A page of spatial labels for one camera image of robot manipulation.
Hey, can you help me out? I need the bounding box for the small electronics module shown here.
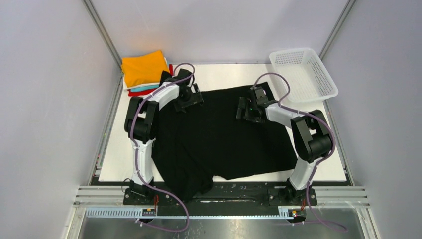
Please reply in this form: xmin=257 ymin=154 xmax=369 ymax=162
xmin=289 ymin=209 xmax=306 ymax=218
xmin=141 ymin=208 xmax=157 ymax=217

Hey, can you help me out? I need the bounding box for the white plastic basket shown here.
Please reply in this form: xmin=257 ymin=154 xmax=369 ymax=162
xmin=269 ymin=48 xmax=338 ymax=103

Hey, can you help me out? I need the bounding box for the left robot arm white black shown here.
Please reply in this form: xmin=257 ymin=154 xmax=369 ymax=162
xmin=124 ymin=69 xmax=204 ymax=205

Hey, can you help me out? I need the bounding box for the left small electronics module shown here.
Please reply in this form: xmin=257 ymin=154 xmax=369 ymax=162
xmin=141 ymin=208 xmax=157 ymax=217

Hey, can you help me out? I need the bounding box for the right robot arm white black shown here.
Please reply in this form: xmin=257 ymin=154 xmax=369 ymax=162
xmin=236 ymin=87 xmax=335 ymax=205

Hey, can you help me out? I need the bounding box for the white folded t shirt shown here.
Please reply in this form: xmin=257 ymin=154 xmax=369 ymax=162
xmin=122 ymin=57 xmax=172 ymax=90

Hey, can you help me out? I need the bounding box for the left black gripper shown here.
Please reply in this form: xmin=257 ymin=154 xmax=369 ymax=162
xmin=173 ymin=84 xmax=203 ymax=113

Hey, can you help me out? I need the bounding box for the right small electronics module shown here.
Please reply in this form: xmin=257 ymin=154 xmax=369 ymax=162
xmin=289 ymin=209 xmax=306 ymax=218

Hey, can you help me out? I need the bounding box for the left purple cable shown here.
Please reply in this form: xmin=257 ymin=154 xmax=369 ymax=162
xmin=129 ymin=62 xmax=196 ymax=233

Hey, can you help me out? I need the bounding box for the teal folded t shirt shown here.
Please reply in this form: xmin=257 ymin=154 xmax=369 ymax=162
xmin=129 ymin=64 xmax=173 ymax=92

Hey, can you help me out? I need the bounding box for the white slotted cable duct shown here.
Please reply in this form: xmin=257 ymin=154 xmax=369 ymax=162
xmin=86 ymin=207 xmax=294 ymax=220

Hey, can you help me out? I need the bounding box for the red folded t shirt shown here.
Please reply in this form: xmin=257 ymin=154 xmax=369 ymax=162
xmin=127 ymin=64 xmax=174 ymax=97

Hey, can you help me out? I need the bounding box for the black t shirt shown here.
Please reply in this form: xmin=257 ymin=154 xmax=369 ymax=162
xmin=152 ymin=85 xmax=297 ymax=201

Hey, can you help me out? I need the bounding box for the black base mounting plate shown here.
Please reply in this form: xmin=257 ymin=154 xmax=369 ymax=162
xmin=91 ymin=176 xmax=350 ymax=217

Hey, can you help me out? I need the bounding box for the orange folded t shirt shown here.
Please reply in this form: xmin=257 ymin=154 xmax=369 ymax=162
xmin=121 ymin=50 xmax=171 ymax=89

